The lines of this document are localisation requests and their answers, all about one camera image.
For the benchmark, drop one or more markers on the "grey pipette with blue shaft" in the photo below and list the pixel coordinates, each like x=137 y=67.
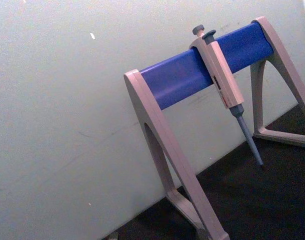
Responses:
x=223 y=75

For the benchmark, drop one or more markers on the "black table cloth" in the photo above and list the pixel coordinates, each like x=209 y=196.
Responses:
x=255 y=195

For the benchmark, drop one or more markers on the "grey pipette stand blue bar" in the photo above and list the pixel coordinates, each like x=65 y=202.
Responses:
x=177 y=77

